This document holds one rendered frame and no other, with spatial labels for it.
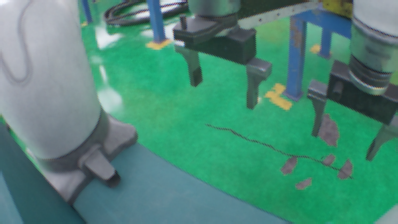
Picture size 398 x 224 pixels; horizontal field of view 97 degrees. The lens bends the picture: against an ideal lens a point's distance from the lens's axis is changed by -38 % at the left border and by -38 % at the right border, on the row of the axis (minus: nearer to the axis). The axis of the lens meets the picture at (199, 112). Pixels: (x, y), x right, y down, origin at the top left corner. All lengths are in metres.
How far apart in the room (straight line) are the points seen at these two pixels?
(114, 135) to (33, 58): 0.19
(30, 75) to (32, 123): 0.06
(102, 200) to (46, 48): 0.21
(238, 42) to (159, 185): 0.25
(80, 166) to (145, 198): 0.10
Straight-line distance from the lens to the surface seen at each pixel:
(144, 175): 0.35
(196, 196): 0.32
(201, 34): 0.38
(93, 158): 0.35
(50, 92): 0.29
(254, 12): 0.81
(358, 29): 0.33
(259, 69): 0.44
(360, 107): 0.40
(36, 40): 0.28
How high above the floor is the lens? 1.00
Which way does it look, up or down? 42 degrees down
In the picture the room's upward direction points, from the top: 8 degrees counter-clockwise
